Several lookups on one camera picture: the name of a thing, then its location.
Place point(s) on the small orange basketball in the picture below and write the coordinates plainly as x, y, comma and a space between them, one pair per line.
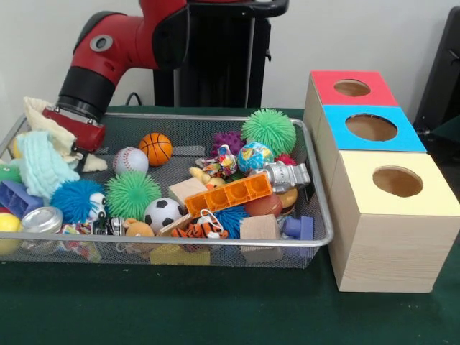
155, 149

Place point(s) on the black chair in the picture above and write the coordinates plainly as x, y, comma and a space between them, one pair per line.
442, 72

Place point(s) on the orange toy building block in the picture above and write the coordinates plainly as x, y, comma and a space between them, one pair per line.
230, 195

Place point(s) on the wooden box with three holes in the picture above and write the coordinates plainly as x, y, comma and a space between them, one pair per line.
388, 244

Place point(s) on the small wooden block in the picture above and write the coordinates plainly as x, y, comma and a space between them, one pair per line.
187, 190

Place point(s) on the globe print ball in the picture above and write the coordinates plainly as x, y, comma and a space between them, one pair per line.
255, 157

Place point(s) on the black and white soccer ball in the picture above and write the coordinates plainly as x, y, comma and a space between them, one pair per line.
163, 215

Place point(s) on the light teal knitted cloth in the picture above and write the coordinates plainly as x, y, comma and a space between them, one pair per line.
43, 165

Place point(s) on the blue spiky ball with eyes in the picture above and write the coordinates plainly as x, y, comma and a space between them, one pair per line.
75, 201

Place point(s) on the white baseball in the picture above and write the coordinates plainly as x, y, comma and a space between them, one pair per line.
130, 161

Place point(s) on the purple toy block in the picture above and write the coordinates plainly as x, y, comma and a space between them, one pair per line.
298, 228

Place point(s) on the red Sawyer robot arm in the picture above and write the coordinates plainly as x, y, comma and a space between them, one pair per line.
122, 43

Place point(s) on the plain yellow ball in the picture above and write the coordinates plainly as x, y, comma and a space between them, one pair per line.
8, 233

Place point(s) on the silver toy robot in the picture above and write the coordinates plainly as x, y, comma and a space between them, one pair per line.
287, 176

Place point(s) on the green furry ball with eyes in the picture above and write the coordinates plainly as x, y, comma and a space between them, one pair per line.
269, 131

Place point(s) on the dark green table cloth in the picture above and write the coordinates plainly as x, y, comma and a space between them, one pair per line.
215, 309

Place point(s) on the green spiky ball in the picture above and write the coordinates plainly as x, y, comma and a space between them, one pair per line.
133, 195

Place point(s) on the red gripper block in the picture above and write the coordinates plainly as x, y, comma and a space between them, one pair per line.
75, 131

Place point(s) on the shallow clear mesh bin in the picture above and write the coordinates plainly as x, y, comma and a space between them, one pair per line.
309, 237

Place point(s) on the small brown basketball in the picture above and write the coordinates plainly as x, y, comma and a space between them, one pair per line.
264, 206

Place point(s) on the purple spiky ball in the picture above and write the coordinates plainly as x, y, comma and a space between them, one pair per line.
230, 142

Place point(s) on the silver metal can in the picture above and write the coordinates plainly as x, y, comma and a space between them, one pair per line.
42, 220

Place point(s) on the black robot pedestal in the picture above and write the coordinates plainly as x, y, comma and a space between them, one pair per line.
215, 65

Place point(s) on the cream knitted cloth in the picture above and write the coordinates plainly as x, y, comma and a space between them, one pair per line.
47, 126

